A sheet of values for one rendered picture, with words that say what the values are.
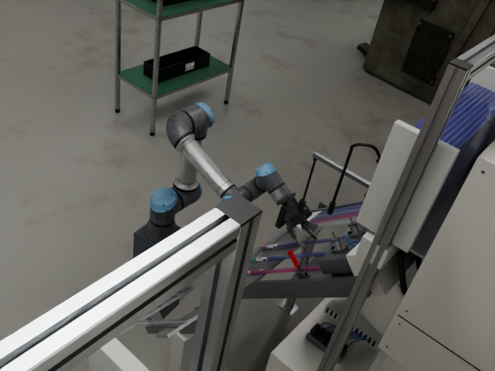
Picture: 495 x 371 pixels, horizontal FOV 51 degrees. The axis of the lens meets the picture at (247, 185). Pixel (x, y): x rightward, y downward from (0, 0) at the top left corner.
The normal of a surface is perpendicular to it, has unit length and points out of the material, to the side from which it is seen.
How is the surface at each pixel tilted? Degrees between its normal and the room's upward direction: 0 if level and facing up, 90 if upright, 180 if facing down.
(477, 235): 90
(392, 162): 90
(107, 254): 0
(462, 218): 90
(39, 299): 0
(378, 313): 0
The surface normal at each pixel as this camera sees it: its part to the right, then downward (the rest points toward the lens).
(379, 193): -0.64, 0.39
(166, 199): 0.07, -0.72
